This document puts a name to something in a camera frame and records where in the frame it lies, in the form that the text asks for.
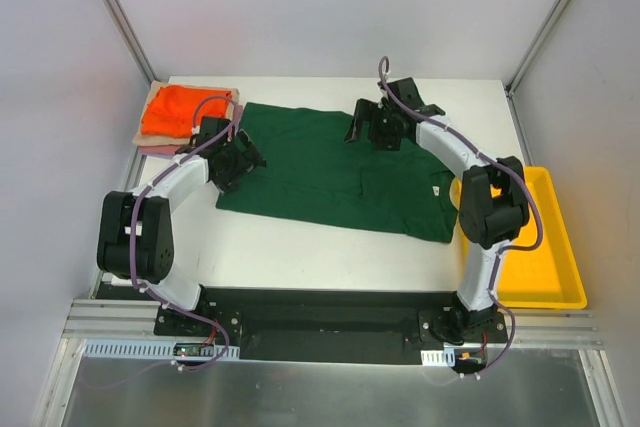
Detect dark green t shirt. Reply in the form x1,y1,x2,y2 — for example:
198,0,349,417
216,103,457,244

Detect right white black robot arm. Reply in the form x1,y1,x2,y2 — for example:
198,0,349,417
345,98,539,345

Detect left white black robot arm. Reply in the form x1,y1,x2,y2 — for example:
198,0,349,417
97,126,267,336

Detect folded orange t shirt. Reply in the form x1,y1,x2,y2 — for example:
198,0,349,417
140,85,234,139

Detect folded pink t shirt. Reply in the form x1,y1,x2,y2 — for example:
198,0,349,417
137,103,245,158

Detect folded beige t shirt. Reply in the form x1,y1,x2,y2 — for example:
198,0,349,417
133,81,240,147

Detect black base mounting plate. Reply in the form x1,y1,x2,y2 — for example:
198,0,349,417
153,287,508,365

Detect yellow plastic tray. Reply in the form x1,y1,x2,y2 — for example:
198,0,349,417
451,164,588,309

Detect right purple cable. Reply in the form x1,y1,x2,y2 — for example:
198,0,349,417
376,56,545,381

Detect purple cable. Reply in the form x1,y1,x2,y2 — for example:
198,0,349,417
127,94,243,374
376,56,545,381

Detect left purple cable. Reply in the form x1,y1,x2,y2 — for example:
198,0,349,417
127,94,243,374

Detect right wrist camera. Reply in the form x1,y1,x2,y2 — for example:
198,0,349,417
378,77,445,117

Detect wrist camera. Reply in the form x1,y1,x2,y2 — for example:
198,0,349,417
378,77,445,117
176,116,233,154

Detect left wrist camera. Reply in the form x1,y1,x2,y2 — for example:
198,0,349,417
176,116,233,154

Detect left aluminium frame post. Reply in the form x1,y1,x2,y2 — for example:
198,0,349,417
102,0,158,84

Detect aluminium frame post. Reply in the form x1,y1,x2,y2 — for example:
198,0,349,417
505,0,572,98
102,0,158,84

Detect aluminium front rail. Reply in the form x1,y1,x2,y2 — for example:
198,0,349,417
63,297,605,350

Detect left white cable duct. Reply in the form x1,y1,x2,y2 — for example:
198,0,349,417
84,339,240,362

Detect white cable duct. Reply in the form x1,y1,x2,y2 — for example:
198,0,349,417
420,349,455,367
84,339,240,362

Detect right white cable duct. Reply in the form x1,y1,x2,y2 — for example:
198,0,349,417
420,349,455,367

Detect right aluminium frame post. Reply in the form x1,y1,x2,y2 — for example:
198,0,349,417
505,0,572,98

